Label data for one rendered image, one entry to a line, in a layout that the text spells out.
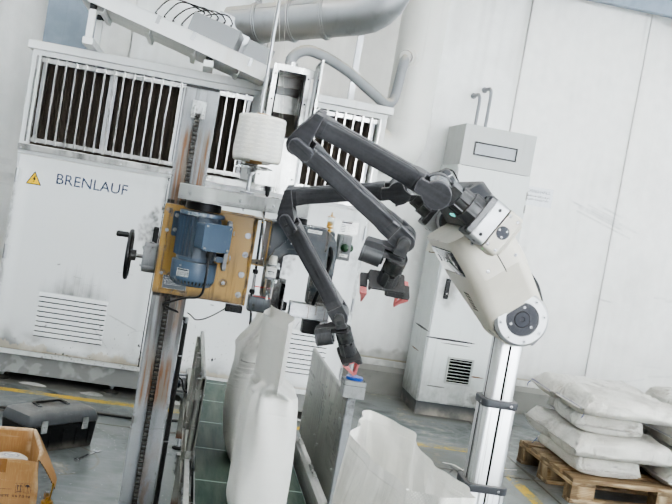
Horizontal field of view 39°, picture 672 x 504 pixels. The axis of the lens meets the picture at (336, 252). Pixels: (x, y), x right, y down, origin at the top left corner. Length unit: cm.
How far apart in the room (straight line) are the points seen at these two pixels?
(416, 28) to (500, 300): 409
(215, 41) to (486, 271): 342
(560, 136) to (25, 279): 425
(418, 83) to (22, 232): 274
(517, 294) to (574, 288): 527
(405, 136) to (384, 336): 183
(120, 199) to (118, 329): 81
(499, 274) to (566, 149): 531
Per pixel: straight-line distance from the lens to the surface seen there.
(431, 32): 667
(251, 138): 319
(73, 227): 616
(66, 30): 708
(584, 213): 803
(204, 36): 580
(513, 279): 274
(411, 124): 657
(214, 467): 373
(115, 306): 618
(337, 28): 587
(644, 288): 829
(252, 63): 580
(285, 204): 314
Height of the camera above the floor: 144
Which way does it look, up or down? 3 degrees down
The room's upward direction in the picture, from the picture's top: 10 degrees clockwise
